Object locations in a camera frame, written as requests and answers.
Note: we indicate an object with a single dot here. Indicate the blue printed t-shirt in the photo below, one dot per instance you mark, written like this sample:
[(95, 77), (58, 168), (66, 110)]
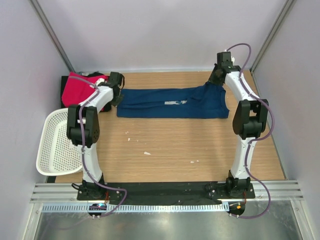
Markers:
[(202, 102)]

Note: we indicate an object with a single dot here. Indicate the white slotted cable duct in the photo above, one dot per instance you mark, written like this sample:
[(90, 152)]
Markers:
[(104, 208)]

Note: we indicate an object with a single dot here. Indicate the folded pink t-shirt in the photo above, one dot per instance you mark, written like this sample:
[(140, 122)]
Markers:
[(77, 90)]

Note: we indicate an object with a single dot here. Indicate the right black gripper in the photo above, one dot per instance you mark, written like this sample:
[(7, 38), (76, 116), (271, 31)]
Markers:
[(212, 79)]

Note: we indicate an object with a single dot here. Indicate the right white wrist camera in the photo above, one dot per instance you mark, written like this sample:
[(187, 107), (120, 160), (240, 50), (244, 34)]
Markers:
[(232, 58)]

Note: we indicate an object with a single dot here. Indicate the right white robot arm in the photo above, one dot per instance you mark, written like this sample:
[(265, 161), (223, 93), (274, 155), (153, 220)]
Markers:
[(249, 122)]

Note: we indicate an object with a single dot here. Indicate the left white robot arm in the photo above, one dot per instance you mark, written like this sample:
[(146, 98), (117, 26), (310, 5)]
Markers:
[(83, 130)]

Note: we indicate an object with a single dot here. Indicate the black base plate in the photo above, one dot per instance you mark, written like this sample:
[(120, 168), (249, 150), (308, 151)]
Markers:
[(164, 193)]

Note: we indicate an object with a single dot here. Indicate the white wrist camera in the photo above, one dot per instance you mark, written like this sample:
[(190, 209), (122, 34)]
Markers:
[(232, 58), (100, 81)]

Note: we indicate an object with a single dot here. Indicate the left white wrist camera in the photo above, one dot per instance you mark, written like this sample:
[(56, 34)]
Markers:
[(100, 81)]

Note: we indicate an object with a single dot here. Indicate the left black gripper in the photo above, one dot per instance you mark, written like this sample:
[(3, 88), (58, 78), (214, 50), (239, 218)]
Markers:
[(118, 101)]

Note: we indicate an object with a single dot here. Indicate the folded black t-shirt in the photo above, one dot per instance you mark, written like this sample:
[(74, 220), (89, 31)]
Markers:
[(65, 82)]

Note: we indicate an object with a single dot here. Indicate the white perforated plastic basket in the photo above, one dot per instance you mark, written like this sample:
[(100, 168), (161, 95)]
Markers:
[(57, 156)]

